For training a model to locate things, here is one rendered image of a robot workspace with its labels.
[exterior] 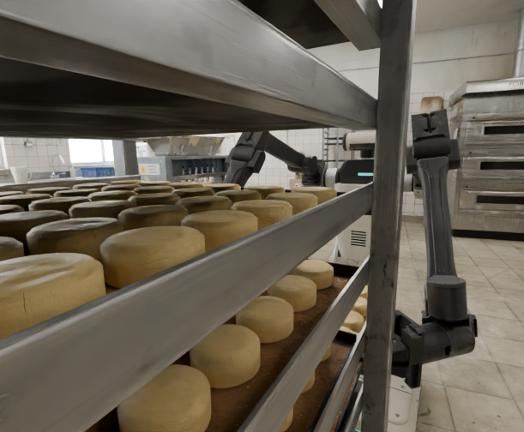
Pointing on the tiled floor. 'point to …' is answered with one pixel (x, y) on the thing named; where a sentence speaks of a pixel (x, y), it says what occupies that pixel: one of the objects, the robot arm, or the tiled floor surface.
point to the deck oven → (501, 159)
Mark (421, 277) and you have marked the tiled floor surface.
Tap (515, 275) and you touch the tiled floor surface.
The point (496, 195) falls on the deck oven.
